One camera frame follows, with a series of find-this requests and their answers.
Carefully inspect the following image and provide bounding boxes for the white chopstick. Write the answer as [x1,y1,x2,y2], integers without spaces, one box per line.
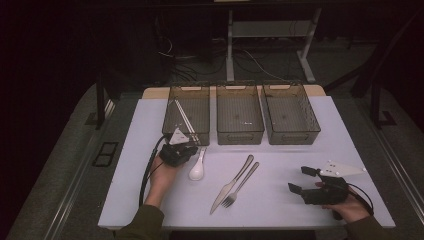
[176,99,202,145]
[173,99,198,145]

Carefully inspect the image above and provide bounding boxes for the right hand-held gripper black cable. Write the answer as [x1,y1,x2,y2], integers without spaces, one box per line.
[348,182,375,216]

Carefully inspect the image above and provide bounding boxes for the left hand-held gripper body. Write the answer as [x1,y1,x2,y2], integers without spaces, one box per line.
[159,128,192,168]

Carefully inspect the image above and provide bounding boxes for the person's left hand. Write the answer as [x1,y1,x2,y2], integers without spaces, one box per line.
[144,155,183,210]

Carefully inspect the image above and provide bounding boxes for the white floor cable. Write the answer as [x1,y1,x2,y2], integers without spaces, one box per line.
[242,49,286,82]

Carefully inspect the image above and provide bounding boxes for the steel fork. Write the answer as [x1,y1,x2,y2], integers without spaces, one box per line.
[221,161,261,209]

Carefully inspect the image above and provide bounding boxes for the black metal stand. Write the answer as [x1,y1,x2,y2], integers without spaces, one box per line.
[95,74,116,131]
[370,83,398,130]

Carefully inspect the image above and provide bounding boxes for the steel table knife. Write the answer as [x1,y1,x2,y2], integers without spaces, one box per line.
[209,154,255,216]

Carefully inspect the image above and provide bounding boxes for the left hand-held gripper black cable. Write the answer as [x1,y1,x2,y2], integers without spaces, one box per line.
[138,134,168,208]

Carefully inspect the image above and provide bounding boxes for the white ceramic spoon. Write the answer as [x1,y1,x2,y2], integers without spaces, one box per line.
[188,146,208,182]

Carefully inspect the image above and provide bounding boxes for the white metal desk frame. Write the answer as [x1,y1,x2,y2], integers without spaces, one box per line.
[225,8,323,84]

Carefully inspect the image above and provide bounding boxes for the white table cover board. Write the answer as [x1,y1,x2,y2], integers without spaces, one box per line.
[97,95,397,231]

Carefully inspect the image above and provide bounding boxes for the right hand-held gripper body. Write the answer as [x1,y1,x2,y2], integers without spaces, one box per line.
[300,159,368,206]

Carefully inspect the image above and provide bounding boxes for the person's right hand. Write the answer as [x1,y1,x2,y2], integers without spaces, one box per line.
[322,189,371,224]

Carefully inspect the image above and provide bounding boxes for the hand-held gripper black cable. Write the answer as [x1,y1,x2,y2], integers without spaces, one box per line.
[138,134,168,208]
[348,182,375,216]

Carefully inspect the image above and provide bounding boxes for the bundle of dark floor cables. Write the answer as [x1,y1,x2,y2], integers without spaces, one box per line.
[156,34,228,84]

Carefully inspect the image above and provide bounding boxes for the smoky clear plastic bin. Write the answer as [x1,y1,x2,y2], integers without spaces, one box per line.
[161,83,211,147]
[261,81,322,146]
[215,83,266,146]

